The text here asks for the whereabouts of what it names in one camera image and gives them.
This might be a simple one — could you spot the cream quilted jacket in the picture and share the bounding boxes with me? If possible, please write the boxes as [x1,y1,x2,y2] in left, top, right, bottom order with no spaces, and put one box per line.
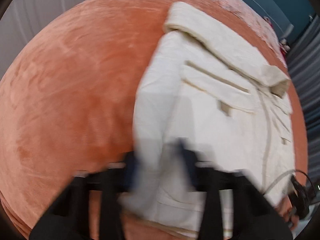
[121,2,295,236]

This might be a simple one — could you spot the orange plush bed blanket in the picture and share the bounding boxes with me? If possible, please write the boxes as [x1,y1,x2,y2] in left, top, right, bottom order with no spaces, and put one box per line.
[1,0,300,239]

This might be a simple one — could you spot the red plush toys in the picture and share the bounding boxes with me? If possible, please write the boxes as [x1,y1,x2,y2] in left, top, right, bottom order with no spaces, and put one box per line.
[263,16,291,58]

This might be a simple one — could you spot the teal upholstered headboard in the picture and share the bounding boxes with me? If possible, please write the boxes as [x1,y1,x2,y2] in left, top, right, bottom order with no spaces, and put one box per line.
[243,0,316,44]

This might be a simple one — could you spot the pink floral quilt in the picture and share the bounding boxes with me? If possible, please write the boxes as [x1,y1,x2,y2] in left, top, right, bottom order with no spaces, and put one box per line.
[211,0,287,66]

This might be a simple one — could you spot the grey curtain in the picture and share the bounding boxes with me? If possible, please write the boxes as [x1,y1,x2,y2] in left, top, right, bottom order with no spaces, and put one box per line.
[286,15,319,180]

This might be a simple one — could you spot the white panelled wardrobe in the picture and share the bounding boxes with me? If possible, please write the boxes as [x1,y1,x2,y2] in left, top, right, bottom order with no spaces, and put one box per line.
[1,0,84,76]

